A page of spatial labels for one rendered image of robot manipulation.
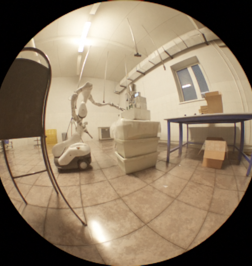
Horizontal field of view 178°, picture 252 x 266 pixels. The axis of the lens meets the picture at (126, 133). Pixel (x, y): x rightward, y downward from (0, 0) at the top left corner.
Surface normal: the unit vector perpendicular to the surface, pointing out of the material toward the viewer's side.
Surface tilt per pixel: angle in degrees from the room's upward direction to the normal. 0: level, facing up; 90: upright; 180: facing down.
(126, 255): 0
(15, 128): 103
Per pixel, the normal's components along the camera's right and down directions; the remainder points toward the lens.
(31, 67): 0.90, 0.20
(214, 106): -0.68, 0.61
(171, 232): -0.04, -1.00
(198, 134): -0.86, 0.05
